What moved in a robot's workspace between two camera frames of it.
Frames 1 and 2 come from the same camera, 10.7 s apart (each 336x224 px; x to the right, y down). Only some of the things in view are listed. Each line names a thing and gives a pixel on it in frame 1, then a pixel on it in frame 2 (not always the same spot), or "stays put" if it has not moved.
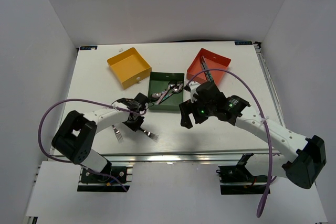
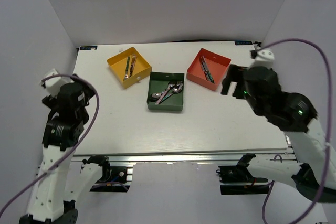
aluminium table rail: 188,157 stays put
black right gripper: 188,108 → 234,75
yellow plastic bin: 129,67 stays put
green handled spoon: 176,89 stays put
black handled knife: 205,66 stays put
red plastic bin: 213,61 stays put
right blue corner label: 243,43 stays put
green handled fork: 153,136 → 127,65
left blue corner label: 88,48 stays put
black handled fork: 127,100 → 131,68
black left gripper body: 134,125 → 52,102
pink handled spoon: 169,86 stays put
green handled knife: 210,76 stays put
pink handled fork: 117,134 → 134,57
